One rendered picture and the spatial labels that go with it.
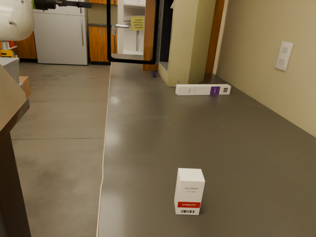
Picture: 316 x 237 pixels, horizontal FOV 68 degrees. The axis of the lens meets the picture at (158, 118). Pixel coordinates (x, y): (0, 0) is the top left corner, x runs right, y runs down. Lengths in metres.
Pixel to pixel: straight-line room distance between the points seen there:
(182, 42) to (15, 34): 0.71
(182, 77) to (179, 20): 0.27
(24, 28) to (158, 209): 0.70
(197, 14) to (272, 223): 0.96
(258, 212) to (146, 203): 0.22
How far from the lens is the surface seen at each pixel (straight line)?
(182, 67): 1.23
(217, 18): 1.66
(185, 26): 1.20
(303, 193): 0.63
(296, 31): 1.12
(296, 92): 1.07
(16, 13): 0.91
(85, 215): 1.79
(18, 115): 0.95
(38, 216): 1.86
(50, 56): 6.32
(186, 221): 0.47
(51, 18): 6.21
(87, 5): 1.55
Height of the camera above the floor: 1.28
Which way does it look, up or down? 24 degrees down
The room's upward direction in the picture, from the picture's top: 5 degrees clockwise
